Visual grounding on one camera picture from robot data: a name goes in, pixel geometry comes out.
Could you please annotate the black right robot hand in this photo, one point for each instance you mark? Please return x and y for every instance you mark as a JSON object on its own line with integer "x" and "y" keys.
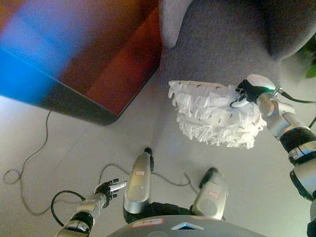
{"x": 251, "y": 90}

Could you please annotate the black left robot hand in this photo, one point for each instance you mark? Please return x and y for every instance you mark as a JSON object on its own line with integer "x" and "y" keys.
{"x": 107, "y": 188}

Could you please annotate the white fringed pillow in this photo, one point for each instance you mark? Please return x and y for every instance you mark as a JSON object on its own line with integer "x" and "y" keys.
{"x": 212, "y": 116}

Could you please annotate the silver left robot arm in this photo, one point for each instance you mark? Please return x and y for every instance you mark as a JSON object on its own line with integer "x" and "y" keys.
{"x": 84, "y": 212}

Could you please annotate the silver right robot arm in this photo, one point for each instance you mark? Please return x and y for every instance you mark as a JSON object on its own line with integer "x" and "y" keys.
{"x": 284, "y": 121}

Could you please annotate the silver left robot leg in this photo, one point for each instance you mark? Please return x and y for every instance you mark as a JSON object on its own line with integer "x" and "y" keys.
{"x": 138, "y": 187}

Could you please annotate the silver robot leg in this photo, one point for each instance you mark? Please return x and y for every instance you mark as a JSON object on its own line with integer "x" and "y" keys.
{"x": 209, "y": 200}
{"x": 138, "y": 187}

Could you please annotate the black left robot foot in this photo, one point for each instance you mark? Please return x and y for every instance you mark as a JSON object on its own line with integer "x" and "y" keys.
{"x": 148, "y": 150}

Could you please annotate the black robot foot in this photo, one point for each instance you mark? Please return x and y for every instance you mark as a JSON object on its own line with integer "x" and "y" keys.
{"x": 148, "y": 150}
{"x": 207, "y": 175}

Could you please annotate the grey fabric armchair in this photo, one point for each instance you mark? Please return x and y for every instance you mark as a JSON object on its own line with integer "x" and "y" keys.
{"x": 222, "y": 42}

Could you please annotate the green leafy potted plant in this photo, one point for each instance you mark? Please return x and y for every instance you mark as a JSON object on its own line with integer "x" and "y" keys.
{"x": 309, "y": 61}

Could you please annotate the grey robot torso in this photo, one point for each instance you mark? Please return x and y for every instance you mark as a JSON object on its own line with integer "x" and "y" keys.
{"x": 185, "y": 229}

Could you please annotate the black right robot foot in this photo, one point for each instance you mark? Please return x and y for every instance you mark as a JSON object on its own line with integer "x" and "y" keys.
{"x": 207, "y": 175}

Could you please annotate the silver right robot leg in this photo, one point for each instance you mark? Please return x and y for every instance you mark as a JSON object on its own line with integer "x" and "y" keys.
{"x": 209, "y": 200}

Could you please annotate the brown wooden cabinet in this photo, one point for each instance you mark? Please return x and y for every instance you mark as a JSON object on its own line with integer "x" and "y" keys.
{"x": 74, "y": 49}

